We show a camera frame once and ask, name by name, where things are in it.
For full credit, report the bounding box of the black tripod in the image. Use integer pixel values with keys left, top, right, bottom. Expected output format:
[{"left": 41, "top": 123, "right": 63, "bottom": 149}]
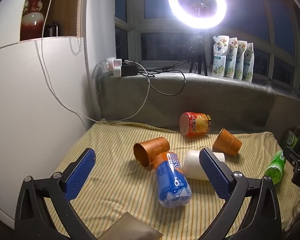
[{"left": 188, "top": 29, "right": 208, "bottom": 76}]

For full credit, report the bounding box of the grey fuzzy blanket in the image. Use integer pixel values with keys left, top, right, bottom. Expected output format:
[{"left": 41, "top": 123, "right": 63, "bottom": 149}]
[{"left": 97, "top": 68, "right": 300, "bottom": 155}]

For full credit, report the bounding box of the white refill pouch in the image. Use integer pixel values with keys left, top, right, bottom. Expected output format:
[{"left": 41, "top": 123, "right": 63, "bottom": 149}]
[
  {"left": 242, "top": 42, "right": 255, "bottom": 83},
  {"left": 225, "top": 37, "right": 239, "bottom": 79},
  {"left": 234, "top": 40, "right": 246, "bottom": 81},
  {"left": 212, "top": 35, "right": 231, "bottom": 78}
]

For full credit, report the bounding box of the dark jar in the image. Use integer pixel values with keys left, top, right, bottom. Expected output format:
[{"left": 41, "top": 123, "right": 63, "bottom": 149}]
[{"left": 43, "top": 20, "right": 60, "bottom": 38}]

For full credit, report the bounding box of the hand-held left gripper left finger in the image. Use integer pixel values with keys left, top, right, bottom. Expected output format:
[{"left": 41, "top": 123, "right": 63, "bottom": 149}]
[{"left": 14, "top": 147, "right": 100, "bottom": 240}]

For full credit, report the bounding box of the white cable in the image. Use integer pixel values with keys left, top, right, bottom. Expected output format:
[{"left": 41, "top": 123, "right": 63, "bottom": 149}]
[{"left": 40, "top": 0, "right": 151, "bottom": 124}]

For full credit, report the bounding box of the white cabinet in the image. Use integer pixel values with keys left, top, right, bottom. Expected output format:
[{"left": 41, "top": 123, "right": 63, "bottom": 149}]
[{"left": 0, "top": 0, "right": 117, "bottom": 224}]

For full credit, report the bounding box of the green plastic bottle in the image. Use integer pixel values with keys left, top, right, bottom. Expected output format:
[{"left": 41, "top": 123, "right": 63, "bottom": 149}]
[{"left": 263, "top": 150, "right": 287, "bottom": 184}]

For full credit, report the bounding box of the yellow striped cloth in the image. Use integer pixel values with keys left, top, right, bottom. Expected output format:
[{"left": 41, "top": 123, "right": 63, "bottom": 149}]
[{"left": 55, "top": 118, "right": 300, "bottom": 240}]

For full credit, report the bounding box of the ring light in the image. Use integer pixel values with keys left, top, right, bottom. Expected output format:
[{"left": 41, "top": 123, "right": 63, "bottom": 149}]
[{"left": 168, "top": 0, "right": 228, "bottom": 30}]

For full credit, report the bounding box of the white cup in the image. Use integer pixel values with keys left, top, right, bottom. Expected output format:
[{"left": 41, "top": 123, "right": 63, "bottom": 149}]
[{"left": 183, "top": 150, "right": 226, "bottom": 181}]

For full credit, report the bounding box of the white power strip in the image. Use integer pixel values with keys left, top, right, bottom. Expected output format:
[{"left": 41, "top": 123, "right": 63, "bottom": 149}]
[{"left": 102, "top": 57, "right": 123, "bottom": 78}]

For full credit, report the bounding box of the black cable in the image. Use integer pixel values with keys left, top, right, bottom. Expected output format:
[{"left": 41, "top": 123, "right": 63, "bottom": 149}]
[{"left": 136, "top": 59, "right": 190, "bottom": 96}]

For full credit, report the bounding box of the red chip can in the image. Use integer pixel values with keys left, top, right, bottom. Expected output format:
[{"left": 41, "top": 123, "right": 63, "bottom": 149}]
[{"left": 179, "top": 112, "right": 212, "bottom": 138}]

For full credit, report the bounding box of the black power adapter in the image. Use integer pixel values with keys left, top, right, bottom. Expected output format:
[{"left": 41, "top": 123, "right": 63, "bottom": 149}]
[{"left": 121, "top": 60, "right": 139, "bottom": 76}]

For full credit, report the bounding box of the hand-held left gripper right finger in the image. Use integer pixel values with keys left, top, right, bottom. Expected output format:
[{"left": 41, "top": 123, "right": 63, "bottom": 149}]
[{"left": 199, "top": 147, "right": 282, "bottom": 240}]

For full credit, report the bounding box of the green packet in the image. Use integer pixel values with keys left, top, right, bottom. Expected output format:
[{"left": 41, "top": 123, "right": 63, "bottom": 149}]
[{"left": 282, "top": 127, "right": 300, "bottom": 148}]

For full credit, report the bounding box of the red ceramic vase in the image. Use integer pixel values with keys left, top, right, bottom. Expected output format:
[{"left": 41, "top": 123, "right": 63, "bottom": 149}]
[{"left": 21, "top": 0, "right": 48, "bottom": 41}]

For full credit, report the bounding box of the copper cup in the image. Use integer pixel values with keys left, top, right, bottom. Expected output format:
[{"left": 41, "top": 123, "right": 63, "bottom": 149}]
[
  {"left": 212, "top": 128, "right": 242, "bottom": 156},
  {"left": 133, "top": 137, "right": 171, "bottom": 168}
]

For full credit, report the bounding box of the blue label plastic bottle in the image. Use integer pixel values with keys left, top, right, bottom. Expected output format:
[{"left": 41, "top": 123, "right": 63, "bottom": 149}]
[{"left": 153, "top": 152, "right": 192, "bottom": 209}]

